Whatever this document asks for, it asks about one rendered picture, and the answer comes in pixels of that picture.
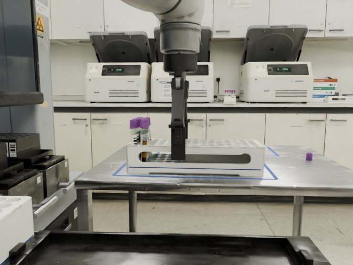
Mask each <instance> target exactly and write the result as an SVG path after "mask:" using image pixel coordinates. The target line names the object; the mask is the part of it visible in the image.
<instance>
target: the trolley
mask: <svg viewBox="0 0 353 265"><path fill-rule="evenodd" d="M263 146H264V147H265V157H264V176H261V177H260V176H240V175H202V174H156V173H148V174H129V173H127V166H126V145H125V146H123V147H122V148H121V149H119V150H118V151H116V152H115V153H114V154H112V155H111V156H109V157H108V158H106V159H105V160H103V161H102V162H100V163H99V164H97V165H96V166H94V167H93V168H91V169H90V170H88V171H87V172H86V173H84V174H83V175H81V176H80V177H78V178H77V179H76V180H75V181H74V185H75V189H76V193H77V215H78V231H94V228H93V214H92V190H120V191H128V192H129V232H138V230H137V191H157V192H193V193H231V194H250V195H287V196H294V208H293V227H292V236H302V218H303V200H304V196H323V197H353V170H351V169H349V168H347V167H345V166H343V165H341V164H339V163H337V162H335V161H333V160H331V159H329V158H327V157H325V156H324V155H322V154H320V153H318V152H316V151H314V150H312V149H310V148H308V147H306V146H296V145H263ZM307 152H311V153H313V160H312V161H309V160H306V153H307Z"/></svg>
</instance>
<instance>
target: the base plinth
mask: <svg viewBox="0 0 353 265"><path fill-rule="evenodd" d="M92 199H100V200H129V193H103V192H92ZM137 200H158V201H219V202H281V203H294V196H276V195H206V194H204V195H187V194H167V193H137ZM303 203H342V204H353V197H323V196H304V200H303Z"/></svg>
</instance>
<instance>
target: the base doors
mask: <svg viewBox="0 0 353 265"><path fill-rule="evenodd" d="M187 116H188V118H187V119H203V121H198V120H191V121H190V122H189V123H188V139H205V135H206V139H236V140H257V141H259V142H260V143H261V144H262V145H296V146H306V147H308V148H310V149H312V150H314V151H316V152H318V153H320V154H322V155H324V156H325V157H327V158H329V159H331V160H333V161H335V162H337V163H339V164H341V165H343V166H345V167H347V168H349V169H351V170H353V114H187ZM137 117H143V118H144V117H150V122H151V125H150V131H151V138H155V139H171V128H169V126H168V125H170V124H171V114H154V113H148V114H107V113H54V126H55V145H56V155H64V156H65V159H67V158H68V161H69V170H70V171H84V173H86V172H87V171H88V170H90V169H91V168H93V167H94V166H96V165H97V164H99V163H100V162H102V161H103V160H105V159H106V158H108V157H109V156H111V155H112V154H114V153H115V152H116V151H118V150H119V149H121V148H122V147H123V146H125V145H126V144H128V143H129V142H131V129H130V120H132V119H134V118H137ZM73 118H80V119H85V118H86V119H87V120H72V119H73ZM92 119H107V120H92ZM209 119H224V120H209ZM309 119H310V120H321V119H322V120H325V121H309ZM331 119H336V120H342V119H343V120H347V121H331ZM59 124H68V126H59ZM111 124H123V126H112V125H111ZM86 125H88V127H86ZM202 125H203V128H202V127H201V126H202ZM209 125H211V127H209ZM289 125H292V126H304V127H303V128H293V127H289ZM85 129H87V135H85ZM264 137H265V139H264ZM92 165H93V167H92ZM149 193H167V194H187V195H204V194H205V193H193V192H157V191H150V192H149Z"/></svg>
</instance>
